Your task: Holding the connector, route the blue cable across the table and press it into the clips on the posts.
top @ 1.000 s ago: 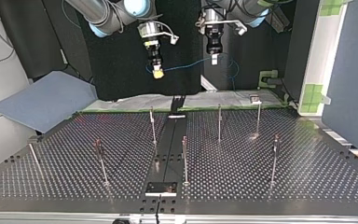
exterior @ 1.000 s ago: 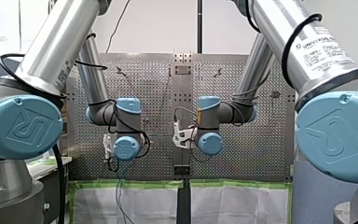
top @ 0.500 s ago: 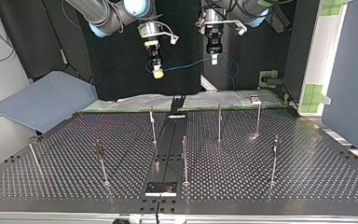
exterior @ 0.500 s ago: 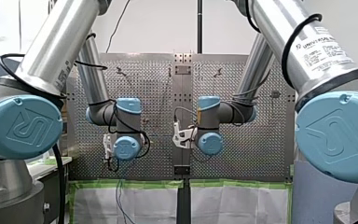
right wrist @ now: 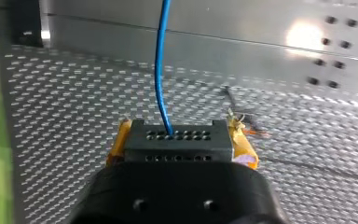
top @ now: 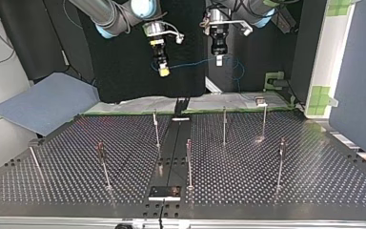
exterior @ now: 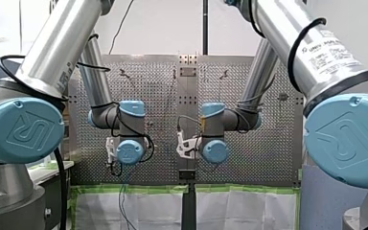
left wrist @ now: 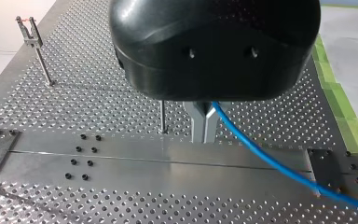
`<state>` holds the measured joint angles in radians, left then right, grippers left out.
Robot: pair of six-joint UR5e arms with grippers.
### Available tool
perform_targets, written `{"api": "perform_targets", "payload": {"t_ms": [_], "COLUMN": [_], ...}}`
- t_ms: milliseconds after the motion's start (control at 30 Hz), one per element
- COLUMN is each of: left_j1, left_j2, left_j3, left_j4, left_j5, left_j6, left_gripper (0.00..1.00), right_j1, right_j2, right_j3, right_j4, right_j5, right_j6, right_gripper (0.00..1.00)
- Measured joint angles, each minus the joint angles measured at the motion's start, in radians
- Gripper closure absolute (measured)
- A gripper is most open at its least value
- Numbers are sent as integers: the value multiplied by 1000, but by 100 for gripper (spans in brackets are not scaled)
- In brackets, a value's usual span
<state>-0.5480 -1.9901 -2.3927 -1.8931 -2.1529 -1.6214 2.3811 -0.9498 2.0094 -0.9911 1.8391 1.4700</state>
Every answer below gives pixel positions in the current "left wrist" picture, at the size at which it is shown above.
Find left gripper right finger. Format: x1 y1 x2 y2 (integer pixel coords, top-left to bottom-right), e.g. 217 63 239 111
203 101 231 145

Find metal post with orange clip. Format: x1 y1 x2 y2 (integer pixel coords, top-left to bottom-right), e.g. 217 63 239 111
15 16 56 87

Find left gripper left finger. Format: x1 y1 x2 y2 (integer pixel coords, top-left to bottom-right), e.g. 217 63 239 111
182 101 207 145

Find blue cable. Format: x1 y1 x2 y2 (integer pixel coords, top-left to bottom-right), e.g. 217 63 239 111
211 101 358 213

